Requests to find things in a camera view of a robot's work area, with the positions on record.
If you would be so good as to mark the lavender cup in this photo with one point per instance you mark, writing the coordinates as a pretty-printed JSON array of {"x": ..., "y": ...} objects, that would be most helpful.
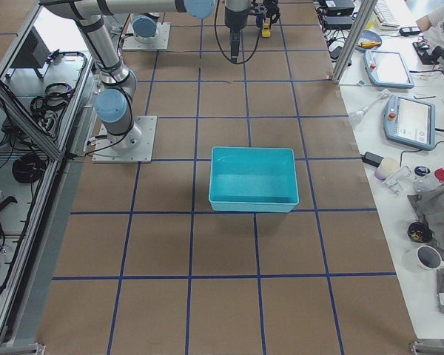
[{"x": 386, "y": 168}]

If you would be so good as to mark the far teach pendant tablet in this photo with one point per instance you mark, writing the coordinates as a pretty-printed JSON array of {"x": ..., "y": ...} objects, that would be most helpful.
[{"x": 387, "y": 69}]

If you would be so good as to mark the near teach pendant tablet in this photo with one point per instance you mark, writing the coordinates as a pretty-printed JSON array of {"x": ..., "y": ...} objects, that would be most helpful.
[{"x": 410, "y": 122}]

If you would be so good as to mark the red plastic toy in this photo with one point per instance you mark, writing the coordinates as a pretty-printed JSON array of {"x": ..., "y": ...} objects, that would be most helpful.
[{"x": 439, "y": 174}]

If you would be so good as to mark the light blue plastic bin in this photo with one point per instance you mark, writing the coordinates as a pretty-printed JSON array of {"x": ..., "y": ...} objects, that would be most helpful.
[{"x": 253, "y": 179}]

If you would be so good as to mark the blue plate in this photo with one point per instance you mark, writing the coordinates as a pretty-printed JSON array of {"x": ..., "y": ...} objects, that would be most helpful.
[{"x": 368, "y": 35}]

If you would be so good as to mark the aluminium frame post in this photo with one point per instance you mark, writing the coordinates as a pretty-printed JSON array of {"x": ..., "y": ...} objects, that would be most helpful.
[{"x": 364, "y": 14}]

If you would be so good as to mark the teach pendant tablet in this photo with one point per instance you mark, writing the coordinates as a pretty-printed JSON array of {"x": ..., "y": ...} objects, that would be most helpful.
[
  {"x": 387, "y": 69},
  {"x": 410, "y": 122}
]

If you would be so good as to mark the white mug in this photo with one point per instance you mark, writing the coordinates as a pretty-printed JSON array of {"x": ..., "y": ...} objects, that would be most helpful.
[{"x": 423, "y": 258}]

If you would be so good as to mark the yellow beetle toy car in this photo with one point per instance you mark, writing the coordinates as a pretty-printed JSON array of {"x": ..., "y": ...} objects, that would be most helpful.
[{"x": 266, "y": 31}]

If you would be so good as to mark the black small bowl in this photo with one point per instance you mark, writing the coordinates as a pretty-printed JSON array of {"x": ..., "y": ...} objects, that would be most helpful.
[{"x": 419, "y": 233}]

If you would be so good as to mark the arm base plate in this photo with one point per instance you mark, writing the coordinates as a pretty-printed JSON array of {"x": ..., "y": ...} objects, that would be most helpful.
[
  {"x": 137, "y": 146},
  {"x": 135, "y": 42}
]

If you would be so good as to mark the yellow tool on plate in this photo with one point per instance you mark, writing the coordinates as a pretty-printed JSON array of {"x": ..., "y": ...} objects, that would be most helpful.
[{"x": 369, "y": 44}]

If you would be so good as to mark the black power adapter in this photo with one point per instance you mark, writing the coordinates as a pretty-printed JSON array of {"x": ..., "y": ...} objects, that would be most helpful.
[{"x": 372, "y": 159}]

